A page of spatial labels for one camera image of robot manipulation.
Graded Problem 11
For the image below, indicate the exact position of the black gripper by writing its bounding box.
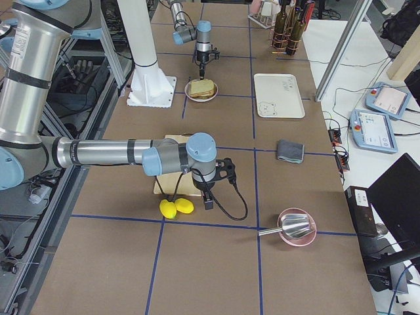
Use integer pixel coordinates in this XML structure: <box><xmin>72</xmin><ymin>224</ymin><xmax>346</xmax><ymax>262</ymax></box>
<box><xmin>192</xmin><ymin>157</ymin><xmax>237</xmax><ymax>210</ymax></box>
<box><xmin>195</xmin><ymin>48</ymin><xmax>220</xmax><ymax>80</ymax></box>

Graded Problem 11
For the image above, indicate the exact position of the bread slice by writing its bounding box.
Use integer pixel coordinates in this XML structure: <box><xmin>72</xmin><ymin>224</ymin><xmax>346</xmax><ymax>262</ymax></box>
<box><xmin>190</xmin><ymin>79</ymin><xmax>215</xmax><ymax>95</ymax></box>

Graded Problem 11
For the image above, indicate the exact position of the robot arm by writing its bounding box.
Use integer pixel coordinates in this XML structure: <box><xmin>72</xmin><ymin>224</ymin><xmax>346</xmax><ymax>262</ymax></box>
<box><xmin>1</xmin><ymin>1</ymin><xmax>236</xmax><ymax>209</ymax></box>
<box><xmin>166</xmin><ymin>1</ymin><xmax>220</xmax><ymax>80</ymax></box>

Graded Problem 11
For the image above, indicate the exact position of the cream bear tray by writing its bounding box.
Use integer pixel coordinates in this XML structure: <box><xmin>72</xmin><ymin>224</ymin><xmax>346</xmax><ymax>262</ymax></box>
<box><xmin>254</xmin><ymin>73</ymin><xmax>305</xmax><ymax>119</ymax></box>

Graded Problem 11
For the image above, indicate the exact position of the wooden cutting board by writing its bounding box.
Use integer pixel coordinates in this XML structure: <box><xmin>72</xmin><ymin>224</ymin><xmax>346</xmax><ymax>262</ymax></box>
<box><xmin>153</xmin><ymin>133</ymin><xmax>203</xmax><ymax>198</ymax></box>

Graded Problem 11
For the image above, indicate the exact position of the white round plate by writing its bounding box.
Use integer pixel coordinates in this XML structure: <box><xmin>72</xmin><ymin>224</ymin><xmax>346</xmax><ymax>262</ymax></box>
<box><xmin>184</xmin><ymin>79</ymin><xmax>218</xmax><ymax>102</ymax></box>

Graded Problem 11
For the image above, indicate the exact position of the yellow lemon right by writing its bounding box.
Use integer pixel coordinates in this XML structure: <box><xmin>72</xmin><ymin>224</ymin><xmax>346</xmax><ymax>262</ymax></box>
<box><xmin>175</xmin><ymin>198</ymin><xmax>194</xmax><ymax>214</ymax></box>

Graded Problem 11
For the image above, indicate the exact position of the yellow lemon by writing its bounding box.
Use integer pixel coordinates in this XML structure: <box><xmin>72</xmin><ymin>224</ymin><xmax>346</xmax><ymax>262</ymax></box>
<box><xmin>159</xmin><ymin>199</ymin><xmax>177</xmax><ymax>219</ymax></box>
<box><xmin>175</xmin><ymin>198</ymin><xmax>194</xmax><ymax>214</ymax></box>

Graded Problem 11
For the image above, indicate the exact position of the fried egg toast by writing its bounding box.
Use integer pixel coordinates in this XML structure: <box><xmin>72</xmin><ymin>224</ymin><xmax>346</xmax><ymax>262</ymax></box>
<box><xmin>190</xmin><ymin>91</ymin><xmax>217</xmax><ymax>100</ymax></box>

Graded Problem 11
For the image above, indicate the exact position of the yellow lemon left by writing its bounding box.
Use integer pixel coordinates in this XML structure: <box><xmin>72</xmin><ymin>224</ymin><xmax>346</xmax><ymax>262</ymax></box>
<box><xmin>159</xmin><ymin>199</ymin><xmax>177</xmax><ymax>219</ymax></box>

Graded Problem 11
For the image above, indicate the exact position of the pink cup in rack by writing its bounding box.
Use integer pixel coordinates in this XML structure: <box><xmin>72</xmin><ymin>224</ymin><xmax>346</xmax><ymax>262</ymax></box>
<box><xmin>249</xmin><ymin>0</ymin><xmax>262</xmax><ymax>14</ymax></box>

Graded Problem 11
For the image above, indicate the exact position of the dark wine bottle one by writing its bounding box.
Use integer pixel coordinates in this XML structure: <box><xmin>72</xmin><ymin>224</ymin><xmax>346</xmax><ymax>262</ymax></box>
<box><xmin>272</xmin><ymin>1</ymin><xmax>287</xmax><ymax>49</ymax></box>

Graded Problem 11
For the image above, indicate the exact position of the metal scoop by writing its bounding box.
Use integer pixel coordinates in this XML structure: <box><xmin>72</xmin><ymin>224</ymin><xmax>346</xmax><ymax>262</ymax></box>
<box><xmin>258</xmin><ymin>213</ymin><xmax>315</xmax><ymax>240</ymax></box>

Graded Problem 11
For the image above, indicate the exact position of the grey folded cloth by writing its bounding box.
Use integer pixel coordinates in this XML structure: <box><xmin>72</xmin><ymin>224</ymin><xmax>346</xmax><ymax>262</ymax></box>
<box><xmin>276</xmin><ymin>139</ymin><xmax>305</xmax><ymax>163</ymax></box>

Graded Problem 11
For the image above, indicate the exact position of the dark wine bottle two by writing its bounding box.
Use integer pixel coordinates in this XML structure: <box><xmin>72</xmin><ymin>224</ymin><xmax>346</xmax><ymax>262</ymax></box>
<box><xmin>285</xmin><ymin>8</ymin><xmax>305</xmax><ymax>56</ymax></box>

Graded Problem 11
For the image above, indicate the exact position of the pink bowl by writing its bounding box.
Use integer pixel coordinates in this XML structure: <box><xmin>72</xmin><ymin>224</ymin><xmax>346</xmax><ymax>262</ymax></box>
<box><xmin>277</xmin><ymin>208</ymin><xmax>317</xmax><ymax>247</ymax></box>

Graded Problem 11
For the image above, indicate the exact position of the black computer box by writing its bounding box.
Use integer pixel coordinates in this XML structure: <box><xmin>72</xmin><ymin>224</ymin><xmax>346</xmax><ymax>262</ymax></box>
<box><xmin>345</xmin><ymin>186</ymin><xmax>377</xmax><ymax>238</ymax></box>

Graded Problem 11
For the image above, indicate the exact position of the teach pendant near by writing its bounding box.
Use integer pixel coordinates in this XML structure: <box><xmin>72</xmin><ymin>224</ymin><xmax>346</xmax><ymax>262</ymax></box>
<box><xmin>350</xmin><ymin>109</ymin><xmax>398</xmax><ymax>154</ymax></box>

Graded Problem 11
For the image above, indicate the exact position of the teach pendant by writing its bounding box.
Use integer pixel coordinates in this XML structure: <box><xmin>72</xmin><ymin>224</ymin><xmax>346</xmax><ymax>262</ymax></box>
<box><xmin>350</xmin><ymin>109</ymin><xmax>398</xmax><ymax>154</ymax></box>
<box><xmin>365</xmin><ymin>81</ymin><xmax>411</xmax><ymax>119</ymax></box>

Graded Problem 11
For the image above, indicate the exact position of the black monitor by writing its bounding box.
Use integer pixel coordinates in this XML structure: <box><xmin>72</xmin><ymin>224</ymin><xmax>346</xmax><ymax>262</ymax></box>
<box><xmin>367</xmin><ymin>153</ymin><xmax>419</xmax><ymax>244</ymax></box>

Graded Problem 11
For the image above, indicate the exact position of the teach pendant far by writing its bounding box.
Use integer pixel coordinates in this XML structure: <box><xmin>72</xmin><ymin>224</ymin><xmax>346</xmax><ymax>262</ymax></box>
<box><xmin>365</xmin><ymin>81</ymin><xmax>411</xmax><ymax>119</ymax></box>

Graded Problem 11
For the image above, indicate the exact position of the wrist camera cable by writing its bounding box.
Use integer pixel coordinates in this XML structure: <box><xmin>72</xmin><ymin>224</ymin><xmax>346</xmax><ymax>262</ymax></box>
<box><xmin>157</xmin><ymin>167</ymin><xmax>249</xmax><ymax>221</ymax></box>

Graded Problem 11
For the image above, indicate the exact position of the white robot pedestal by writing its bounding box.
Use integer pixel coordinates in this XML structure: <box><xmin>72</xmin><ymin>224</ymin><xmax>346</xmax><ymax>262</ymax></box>
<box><xmin>117</xmin><ymin>0</ymin><xmax>177</xmax><ymax>108</ymax></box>

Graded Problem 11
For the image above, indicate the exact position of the white wire cup rack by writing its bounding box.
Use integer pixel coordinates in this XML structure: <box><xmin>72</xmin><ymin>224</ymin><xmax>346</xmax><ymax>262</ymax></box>
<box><xmin>248</xmin><ymin>0</ymin><xmax>280</xmax><ymax>29</ymax></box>

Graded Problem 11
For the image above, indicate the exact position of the copper wire bottle rack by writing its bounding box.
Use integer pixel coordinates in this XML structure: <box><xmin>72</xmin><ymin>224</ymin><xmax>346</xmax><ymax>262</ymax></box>
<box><xmin>272</xmin><ymin>25</ymin><xmax>293</xmax><ymax>54</ymax></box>

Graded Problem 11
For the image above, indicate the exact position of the aluminium frame post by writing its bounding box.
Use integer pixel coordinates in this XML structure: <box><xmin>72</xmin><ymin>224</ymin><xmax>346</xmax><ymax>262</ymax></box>
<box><xmin>315</xmin><ymin>0</ymin><xmax>373</xmax><ymax>102</ymax></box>

